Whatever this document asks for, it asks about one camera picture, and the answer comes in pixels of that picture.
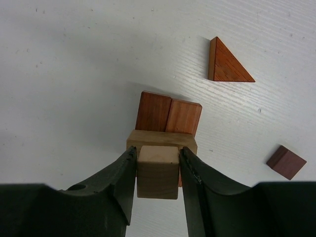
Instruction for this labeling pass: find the red-brown rectangular block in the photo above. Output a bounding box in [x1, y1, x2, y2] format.
[164, 98, 203, 187]
[135, 91, 172, 132]

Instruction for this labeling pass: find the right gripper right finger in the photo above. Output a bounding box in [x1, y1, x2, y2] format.
[179, 147, 316, 237]

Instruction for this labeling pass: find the small light wood cube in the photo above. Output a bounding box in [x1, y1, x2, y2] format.
[137, 146, 180, 200]

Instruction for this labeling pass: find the orange triangular block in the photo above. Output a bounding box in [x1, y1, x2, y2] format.
[207, 37, 255, 82]

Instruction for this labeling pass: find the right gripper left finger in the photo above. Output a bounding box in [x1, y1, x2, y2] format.
[0, 147, 137, 237]

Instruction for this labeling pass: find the light wood rectangular block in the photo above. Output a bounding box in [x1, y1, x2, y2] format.
[126, 130, 198, 155]

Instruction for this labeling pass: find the small dark purple cube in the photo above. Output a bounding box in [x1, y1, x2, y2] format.
[266, 145, 307, 180]

